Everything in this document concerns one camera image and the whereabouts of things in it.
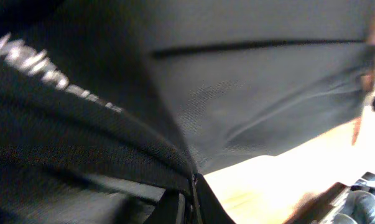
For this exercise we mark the black logo t-shirt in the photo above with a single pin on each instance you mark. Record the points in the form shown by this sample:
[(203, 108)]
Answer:
[(106, 104)]

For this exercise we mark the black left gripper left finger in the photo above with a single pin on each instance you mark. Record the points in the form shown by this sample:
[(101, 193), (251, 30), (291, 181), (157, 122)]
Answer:
[(169, 210)]

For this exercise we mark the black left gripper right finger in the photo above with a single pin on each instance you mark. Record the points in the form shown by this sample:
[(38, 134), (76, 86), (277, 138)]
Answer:
[(206, 207)]

